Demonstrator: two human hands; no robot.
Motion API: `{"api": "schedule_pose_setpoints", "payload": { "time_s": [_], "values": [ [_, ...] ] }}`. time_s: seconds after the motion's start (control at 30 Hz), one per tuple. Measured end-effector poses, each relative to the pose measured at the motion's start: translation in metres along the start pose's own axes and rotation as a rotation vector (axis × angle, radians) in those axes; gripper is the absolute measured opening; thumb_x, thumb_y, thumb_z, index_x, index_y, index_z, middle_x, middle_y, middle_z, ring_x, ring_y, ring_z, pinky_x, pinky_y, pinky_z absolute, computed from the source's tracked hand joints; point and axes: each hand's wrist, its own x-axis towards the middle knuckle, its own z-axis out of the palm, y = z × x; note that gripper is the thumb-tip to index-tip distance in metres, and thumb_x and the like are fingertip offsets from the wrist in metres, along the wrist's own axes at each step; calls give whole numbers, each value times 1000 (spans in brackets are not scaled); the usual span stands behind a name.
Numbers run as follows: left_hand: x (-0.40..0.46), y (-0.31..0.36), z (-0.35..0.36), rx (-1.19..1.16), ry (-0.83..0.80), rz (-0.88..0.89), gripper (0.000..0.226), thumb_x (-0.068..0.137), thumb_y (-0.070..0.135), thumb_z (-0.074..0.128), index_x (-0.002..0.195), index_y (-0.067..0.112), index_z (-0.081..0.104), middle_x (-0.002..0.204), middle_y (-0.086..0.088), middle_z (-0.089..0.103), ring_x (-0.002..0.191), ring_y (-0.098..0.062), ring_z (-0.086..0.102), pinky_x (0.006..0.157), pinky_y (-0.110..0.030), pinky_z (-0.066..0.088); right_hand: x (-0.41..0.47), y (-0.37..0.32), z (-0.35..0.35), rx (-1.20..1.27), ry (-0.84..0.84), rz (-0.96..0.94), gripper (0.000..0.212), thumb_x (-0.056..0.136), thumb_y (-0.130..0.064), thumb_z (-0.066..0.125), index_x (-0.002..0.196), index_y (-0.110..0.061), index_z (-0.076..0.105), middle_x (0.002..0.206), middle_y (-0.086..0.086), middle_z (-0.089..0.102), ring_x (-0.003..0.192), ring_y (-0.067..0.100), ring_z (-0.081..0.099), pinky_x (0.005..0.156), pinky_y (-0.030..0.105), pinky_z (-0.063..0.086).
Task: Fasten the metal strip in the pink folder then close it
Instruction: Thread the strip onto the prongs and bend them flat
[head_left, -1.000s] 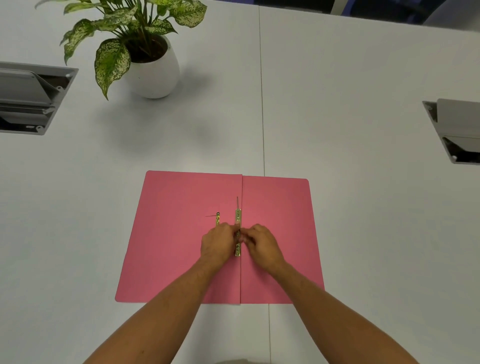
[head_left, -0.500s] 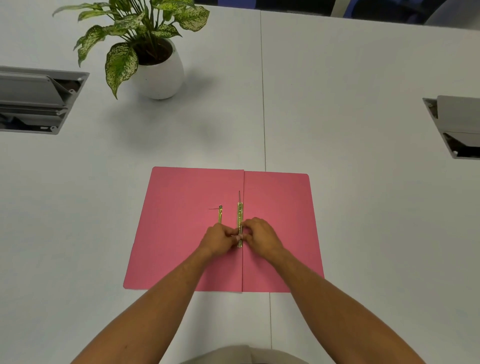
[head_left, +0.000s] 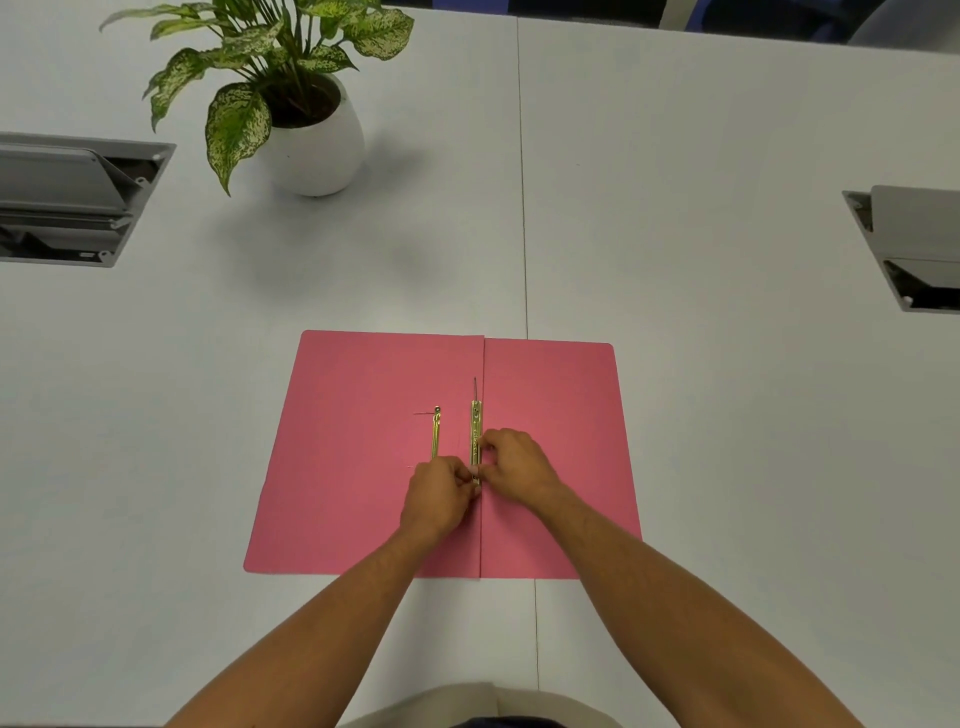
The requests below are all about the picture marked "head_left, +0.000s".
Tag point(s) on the person's left hand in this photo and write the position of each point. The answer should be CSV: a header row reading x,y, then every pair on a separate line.
x,y
436,496

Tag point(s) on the person's right hand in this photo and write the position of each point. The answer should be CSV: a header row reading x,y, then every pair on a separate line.
x,y
521,466

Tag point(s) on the person's left fingers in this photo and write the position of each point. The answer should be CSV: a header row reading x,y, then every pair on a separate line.
x,y
466,480

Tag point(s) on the person's right fingers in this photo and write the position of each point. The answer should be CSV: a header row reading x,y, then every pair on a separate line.
x,y
491,457

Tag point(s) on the brass fastener bar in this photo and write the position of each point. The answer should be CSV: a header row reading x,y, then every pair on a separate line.
x,y
475,431

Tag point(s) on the person's right forearm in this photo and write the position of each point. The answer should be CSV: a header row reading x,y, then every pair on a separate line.
x,y
690,622

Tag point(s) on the person's left forearm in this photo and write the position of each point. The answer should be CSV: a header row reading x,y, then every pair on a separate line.
x,y
315,637

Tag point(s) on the brass fastener compressor strip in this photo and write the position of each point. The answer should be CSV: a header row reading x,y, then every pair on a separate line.
x,y
435,435

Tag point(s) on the pink paper file folder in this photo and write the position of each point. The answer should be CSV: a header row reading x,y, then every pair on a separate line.
x,y
360,487

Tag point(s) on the white round plant pot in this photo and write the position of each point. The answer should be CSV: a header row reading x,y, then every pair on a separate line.
x,y
315,142

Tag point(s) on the green spotted leafy plant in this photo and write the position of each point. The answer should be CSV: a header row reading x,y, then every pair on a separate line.
x,y
247,67

